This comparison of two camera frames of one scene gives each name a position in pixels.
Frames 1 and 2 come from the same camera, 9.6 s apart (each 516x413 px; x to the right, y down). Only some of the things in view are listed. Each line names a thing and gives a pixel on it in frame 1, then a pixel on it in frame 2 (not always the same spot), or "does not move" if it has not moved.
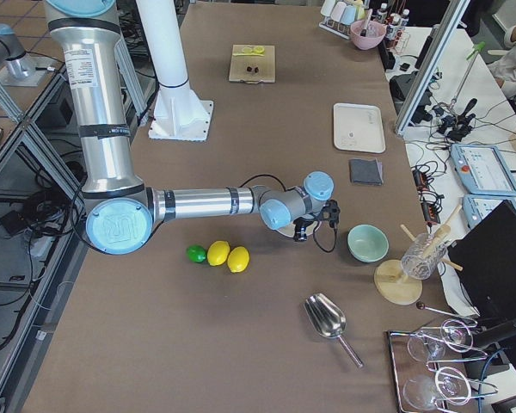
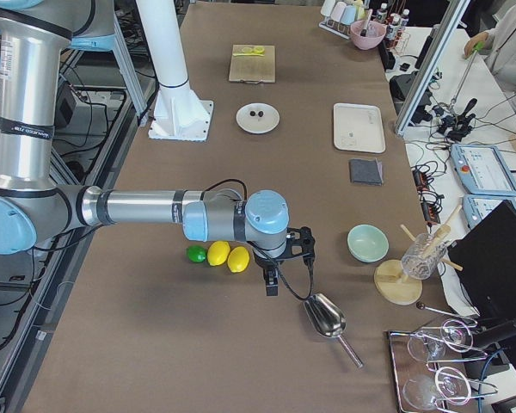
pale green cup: (328, 7) does not move
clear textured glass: (425, 253) does not move
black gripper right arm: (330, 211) -> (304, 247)
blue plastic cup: (349, 15) does not move
